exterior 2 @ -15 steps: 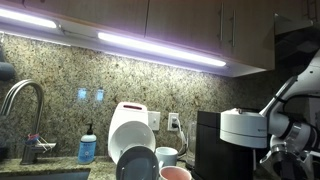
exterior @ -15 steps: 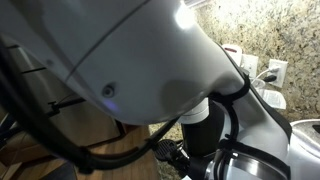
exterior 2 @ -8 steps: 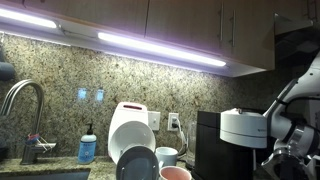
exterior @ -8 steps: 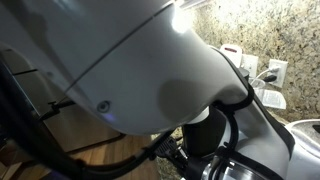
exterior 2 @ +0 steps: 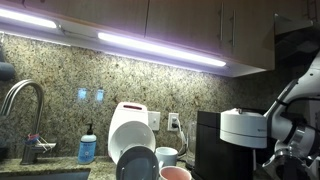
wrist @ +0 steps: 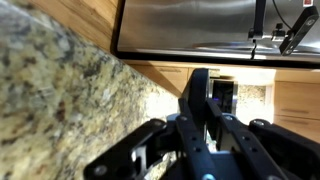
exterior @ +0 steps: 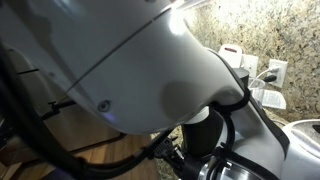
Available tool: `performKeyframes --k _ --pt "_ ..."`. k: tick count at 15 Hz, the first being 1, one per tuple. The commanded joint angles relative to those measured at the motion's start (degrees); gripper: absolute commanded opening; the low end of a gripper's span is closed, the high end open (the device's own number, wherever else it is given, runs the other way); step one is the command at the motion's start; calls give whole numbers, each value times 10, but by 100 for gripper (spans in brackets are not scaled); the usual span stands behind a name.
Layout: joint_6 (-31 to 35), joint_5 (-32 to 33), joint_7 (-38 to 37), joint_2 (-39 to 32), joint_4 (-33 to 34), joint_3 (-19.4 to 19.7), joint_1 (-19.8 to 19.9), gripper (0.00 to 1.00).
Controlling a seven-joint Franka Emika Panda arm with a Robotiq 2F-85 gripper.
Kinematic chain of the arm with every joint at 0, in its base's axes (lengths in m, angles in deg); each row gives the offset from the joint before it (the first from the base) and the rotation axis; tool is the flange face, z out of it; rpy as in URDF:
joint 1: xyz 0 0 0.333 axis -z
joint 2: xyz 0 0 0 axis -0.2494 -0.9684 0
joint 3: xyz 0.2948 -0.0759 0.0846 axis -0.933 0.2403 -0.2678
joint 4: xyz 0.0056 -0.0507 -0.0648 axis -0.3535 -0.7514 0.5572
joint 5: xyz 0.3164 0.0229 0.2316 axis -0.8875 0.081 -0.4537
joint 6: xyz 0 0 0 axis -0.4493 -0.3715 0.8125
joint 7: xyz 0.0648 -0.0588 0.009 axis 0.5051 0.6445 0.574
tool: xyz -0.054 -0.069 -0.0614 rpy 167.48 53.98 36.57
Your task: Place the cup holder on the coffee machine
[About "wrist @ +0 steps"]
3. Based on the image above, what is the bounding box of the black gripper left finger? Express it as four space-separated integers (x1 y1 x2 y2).
83 97 218 180

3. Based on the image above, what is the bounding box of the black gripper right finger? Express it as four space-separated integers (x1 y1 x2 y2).
205 99 320 180

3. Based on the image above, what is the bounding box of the black built-in oven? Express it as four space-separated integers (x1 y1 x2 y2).
209 77 239 116

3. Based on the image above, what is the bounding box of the stainless steel refrigerator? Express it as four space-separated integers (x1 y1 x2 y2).
114 0 320 68

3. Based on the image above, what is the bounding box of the black camera stand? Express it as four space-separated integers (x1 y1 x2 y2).
247 0 288 60

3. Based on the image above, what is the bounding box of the black stereo camera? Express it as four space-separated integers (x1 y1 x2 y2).
278 5 320 57

